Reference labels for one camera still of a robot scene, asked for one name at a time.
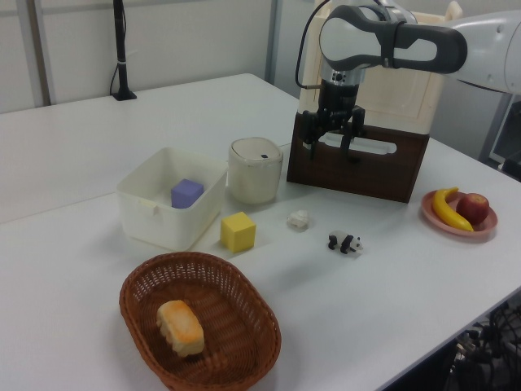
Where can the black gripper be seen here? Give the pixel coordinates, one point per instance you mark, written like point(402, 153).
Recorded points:
point(336, 106)

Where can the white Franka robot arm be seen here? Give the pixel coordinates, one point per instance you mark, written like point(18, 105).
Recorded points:
point(411, 40)

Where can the cream trash can with lid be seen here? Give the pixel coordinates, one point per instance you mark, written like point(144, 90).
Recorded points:
point(255, 171)

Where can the white plastic open bin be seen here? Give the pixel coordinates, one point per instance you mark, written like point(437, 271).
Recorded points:
point(171, 199)

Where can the brown and cream wooden box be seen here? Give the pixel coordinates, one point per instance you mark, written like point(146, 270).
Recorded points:
point(386, 122)

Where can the small white crumpled object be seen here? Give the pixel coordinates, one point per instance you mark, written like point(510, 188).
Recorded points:
point(298, 220)

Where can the panda toy figure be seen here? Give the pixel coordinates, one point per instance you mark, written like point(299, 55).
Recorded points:
point(345, 242)

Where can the yellow foam cube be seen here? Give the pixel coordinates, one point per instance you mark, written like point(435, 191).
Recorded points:
point(238, 232)

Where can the yellow banana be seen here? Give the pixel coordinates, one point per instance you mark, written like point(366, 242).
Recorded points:
point(445, 209)

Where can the purple foam cube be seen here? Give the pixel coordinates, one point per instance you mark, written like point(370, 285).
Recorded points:
point(186, 194)

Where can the pink plate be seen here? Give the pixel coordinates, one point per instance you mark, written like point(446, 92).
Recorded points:
point(460, 232)

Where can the red apple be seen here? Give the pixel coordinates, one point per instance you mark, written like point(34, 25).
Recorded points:
point(473, 207)

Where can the brown wicker basket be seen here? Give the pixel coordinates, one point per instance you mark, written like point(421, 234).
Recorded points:
point(228, 326)

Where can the toasted bread loaf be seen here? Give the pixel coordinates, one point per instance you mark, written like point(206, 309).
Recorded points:
point(181, 328)

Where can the black camera stand pole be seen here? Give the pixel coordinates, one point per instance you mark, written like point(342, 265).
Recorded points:
point(121, 49)

